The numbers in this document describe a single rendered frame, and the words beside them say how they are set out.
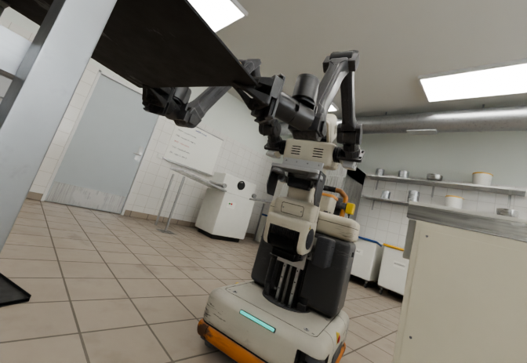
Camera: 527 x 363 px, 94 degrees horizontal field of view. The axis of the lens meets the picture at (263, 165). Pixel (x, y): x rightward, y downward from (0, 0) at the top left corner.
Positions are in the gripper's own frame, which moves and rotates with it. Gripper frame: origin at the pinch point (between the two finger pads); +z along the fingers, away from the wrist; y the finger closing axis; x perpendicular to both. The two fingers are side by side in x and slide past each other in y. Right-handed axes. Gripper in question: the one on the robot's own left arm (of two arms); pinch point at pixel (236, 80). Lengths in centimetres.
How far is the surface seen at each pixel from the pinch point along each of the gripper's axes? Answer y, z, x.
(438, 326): -41, -78, 9
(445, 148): 172, -450, -168
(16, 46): -17.0, 23.2, 20.1
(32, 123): -22.4, 20.0, 21.7
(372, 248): -31, -370, -215
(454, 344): -44, -79, 13
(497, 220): -7, -82, 18
